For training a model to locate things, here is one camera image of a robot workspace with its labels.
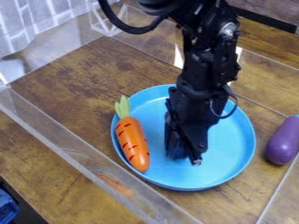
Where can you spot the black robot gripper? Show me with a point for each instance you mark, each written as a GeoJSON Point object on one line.
{"type": "Point", "coordinates": [194, 107]}

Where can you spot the blue round tray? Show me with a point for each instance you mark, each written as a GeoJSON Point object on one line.
{"type": "Point", "coordinates": [231, 145]}

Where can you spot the orange toy carrot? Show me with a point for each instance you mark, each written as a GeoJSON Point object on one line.
{"type": "Point", "coordinates": [131, 136]}

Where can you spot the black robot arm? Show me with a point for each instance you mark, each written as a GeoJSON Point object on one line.
{"type": "Point", "coordinates": [210, 32]}

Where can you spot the purple toy eggplant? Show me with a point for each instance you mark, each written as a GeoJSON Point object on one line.
{"type": "Point", "coordinates": [283, 144]}

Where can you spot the blue object at corner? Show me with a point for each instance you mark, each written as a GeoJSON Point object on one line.
{"type": "Point", "coordinates": [8, 208]}

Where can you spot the clear acrylic enclosure wall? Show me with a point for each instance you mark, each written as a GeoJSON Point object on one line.
{"type": "Point", "coordinates": [260, 196]}

